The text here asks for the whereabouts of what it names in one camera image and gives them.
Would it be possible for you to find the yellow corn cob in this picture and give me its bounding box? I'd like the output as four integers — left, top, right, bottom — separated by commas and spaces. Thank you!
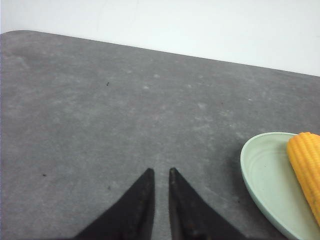
286, 132, 320, 224

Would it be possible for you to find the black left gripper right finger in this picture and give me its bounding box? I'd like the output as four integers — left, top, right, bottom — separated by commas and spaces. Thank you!
168, 167, 246, 240

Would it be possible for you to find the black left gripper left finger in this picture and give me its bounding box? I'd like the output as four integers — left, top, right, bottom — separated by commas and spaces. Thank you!
73, 168, 155, 240

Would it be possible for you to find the light green plate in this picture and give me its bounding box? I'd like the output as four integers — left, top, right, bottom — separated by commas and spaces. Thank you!
240, 132, 320, 240

